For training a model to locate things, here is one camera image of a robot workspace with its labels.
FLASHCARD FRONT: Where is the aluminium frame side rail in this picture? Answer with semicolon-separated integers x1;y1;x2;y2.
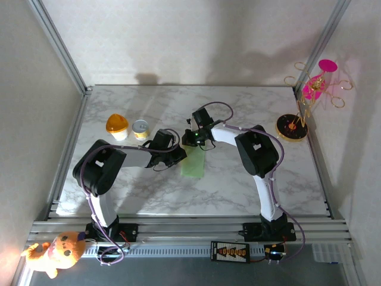
44;88;92;221
293;86;341;220

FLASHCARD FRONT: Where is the aluminium frame cross rail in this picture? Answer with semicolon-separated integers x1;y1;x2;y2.
26;219;355;250

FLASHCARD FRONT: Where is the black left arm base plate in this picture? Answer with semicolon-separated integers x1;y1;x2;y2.
85;222;139;243

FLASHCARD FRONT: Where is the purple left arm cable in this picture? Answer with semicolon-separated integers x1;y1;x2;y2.
79;128;182;266

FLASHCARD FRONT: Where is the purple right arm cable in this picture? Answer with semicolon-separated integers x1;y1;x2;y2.
198;101;306;265

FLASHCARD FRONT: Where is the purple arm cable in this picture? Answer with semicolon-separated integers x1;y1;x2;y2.
198;101;306;265
79;128;182;266

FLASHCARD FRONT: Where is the grey slotted cable duct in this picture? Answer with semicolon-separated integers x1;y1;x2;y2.
82;244;267;259

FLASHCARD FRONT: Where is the black module with yellow connector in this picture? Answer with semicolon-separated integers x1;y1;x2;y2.
264;244;287;265

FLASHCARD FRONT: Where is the green paper sheet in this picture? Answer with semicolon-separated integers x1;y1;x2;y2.
180;145;206;179

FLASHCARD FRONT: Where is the white cup with orange lid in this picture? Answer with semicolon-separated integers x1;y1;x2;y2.
105;113;130;141

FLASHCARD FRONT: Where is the aluminium frame post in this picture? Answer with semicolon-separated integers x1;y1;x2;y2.
28;0;93;95
293;0;352;90

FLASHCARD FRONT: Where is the gold wire stand black base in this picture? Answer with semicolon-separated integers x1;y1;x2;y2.
275;61;354;142

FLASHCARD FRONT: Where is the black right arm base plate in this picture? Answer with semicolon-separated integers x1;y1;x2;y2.
242;222;297;243

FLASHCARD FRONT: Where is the yellow tin can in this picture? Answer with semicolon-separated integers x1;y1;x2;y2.
132;119;151;141

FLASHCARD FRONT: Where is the clear plastic compartment box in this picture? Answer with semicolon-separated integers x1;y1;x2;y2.
311;243;352;265

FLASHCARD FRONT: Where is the pink plastic glass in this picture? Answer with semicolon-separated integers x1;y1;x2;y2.
302;58;339;101

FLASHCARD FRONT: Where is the orange plush toy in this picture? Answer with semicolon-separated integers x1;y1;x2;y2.
20;231;87;279

